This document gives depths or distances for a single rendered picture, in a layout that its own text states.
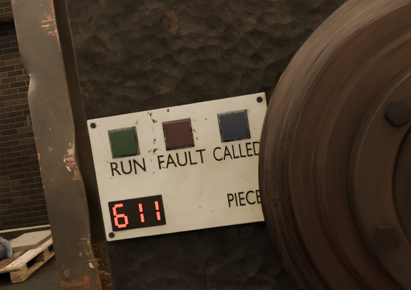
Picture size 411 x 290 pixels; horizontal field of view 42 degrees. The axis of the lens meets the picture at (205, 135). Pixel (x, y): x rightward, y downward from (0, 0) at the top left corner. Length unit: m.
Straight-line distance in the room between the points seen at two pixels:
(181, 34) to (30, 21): 2.73
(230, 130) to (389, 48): 0.26
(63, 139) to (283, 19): 2.71
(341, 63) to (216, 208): 0.29
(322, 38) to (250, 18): 0.18
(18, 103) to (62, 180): 4.08
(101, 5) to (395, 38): 0.42
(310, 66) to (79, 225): 2.91
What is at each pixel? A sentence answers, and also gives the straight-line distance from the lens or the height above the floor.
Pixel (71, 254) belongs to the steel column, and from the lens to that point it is 3.50.
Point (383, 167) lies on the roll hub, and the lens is 0.55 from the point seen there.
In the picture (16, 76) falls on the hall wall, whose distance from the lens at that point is 7.44.
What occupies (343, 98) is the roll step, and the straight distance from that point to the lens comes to 0.59.
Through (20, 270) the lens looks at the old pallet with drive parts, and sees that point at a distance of 4.98.
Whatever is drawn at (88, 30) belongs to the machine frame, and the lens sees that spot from 0.81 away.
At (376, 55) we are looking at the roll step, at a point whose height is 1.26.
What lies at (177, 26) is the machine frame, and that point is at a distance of 0.78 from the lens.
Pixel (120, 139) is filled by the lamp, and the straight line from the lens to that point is 0.77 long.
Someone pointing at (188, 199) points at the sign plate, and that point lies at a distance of 0.77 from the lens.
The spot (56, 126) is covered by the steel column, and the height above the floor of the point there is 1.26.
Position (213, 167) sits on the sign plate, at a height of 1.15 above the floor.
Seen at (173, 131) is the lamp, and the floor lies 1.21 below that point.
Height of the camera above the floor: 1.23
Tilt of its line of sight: 3 degrees down
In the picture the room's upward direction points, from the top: 9 degrees counter-clockwise
